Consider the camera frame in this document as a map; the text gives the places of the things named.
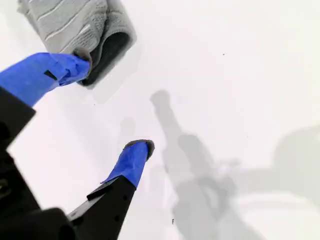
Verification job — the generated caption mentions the grey striped square towel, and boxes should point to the grey striped square towel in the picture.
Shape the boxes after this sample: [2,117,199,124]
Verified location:
[16,0,138,87]

